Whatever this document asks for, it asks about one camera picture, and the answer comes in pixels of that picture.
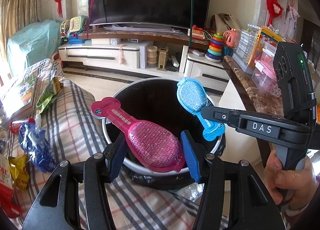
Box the red candy tube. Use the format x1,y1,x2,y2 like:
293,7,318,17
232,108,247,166
9,117,35,134

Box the children's picture book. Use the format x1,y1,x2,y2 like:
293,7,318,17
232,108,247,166
1,69,39,119

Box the white TV cabinet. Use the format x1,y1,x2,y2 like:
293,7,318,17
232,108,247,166
59,41,229,93

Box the toy cash register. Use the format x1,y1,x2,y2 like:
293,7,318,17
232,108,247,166
60,15,88,46

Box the person's right hand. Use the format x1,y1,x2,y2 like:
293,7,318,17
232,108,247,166
264,150,319,210

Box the red white 1928 carton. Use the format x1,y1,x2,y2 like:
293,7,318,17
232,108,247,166
0,155,22,219

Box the green crumpled snack bag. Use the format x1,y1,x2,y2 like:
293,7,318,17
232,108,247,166
35,77,63,129

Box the yellow snack wrapper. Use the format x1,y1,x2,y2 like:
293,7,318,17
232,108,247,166
8,154,30,191

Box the pink brush-shaped package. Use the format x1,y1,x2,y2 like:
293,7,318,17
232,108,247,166
91,97,185,173

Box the pink lidded plastic box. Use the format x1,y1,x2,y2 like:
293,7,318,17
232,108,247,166
252,60,281,98

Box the teal covered furniture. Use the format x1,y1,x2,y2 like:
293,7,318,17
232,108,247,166
7,19,61,76

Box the marble side counter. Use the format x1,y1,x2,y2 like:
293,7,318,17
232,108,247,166
222,55,286,150

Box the blue Tempo tissue pack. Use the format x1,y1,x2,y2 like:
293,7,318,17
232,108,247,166
18,123,57,173

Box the blue brush-shaped package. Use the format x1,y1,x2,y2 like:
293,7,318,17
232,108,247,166
177,77,225,142

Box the rainbow stacking ring toy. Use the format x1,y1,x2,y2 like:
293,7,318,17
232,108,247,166
204,33,224,63

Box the plaid blanket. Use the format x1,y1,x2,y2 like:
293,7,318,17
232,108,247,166
0,58,230,230

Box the white trash bin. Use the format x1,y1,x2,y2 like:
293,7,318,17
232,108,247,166
102,78,226,178

